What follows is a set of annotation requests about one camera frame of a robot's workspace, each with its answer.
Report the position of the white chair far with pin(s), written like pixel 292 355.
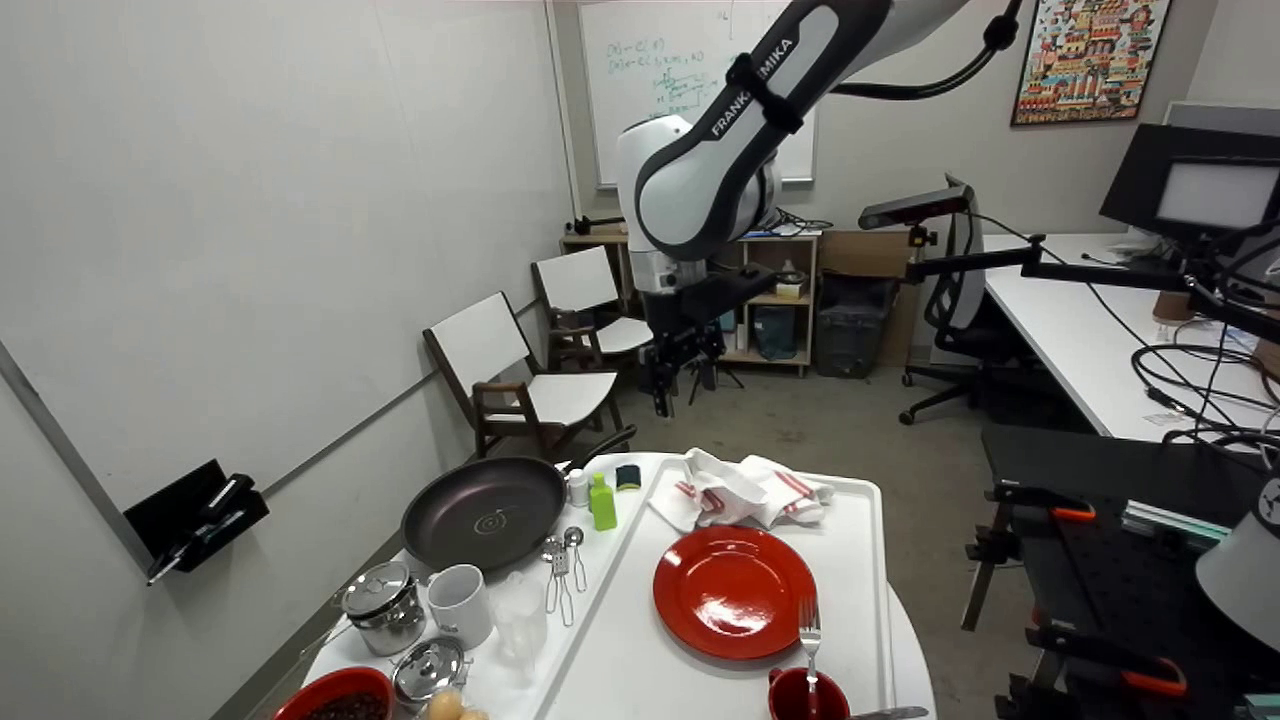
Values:
pixel 588 324

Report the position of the orange-handled clamp lower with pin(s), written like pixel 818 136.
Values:
pixel 1066 646

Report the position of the black monitor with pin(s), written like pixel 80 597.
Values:
pixel 1195 181

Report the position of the green small bottle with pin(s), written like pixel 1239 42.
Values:
pixel 603 507

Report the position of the clear glass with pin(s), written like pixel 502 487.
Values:
pixel 520 622

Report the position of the silver fork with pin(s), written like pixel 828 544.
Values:
pixel 809 643

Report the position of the orange-handled clamp upper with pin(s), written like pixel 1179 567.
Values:
pixel 1018 514

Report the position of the cardboard box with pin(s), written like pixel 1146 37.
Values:
pixel 867 255

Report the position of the black frying pan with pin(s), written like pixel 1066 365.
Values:
pixel 493 514

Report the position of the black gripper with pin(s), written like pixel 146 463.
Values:
pixel 687 322

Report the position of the white chair near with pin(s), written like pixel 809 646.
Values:
pixel 505 388

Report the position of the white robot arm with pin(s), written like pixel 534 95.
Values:
pixel 698 185

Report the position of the white red-striped cloth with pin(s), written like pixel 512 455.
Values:
pixel 700 491

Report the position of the black wall-mounted holder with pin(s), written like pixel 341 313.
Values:
pixel 192 519

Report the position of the white mug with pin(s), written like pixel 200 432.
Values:
pixel 459 601

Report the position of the red cup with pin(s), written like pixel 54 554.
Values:
pixel 798 695

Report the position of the metal measuring spoons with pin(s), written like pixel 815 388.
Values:
pixel 567 575

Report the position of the red plate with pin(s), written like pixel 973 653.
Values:
pixel 735 594

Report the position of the wooden shelf unit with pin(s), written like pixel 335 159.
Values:
pixel 772 329

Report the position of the orange-handled clamp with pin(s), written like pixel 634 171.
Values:
pixel 1018 514
pixel 1066 646

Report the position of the white desk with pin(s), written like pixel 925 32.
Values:
pixel 1130 373

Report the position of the red bowl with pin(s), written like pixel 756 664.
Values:
pixel 347 695

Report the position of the colourful wall poster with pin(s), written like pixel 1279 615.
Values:
pixel 1090 63

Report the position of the metal jar with lid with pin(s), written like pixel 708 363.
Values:
pixel 387 608

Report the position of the whiteboard on wall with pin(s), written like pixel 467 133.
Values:
pixel 661 56

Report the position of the white chair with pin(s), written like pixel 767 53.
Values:
pixel 505 388
pixel 588 324

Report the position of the black office chair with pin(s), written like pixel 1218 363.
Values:
pixel 954 305

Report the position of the small metal tin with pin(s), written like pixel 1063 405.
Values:
pixel 429 671

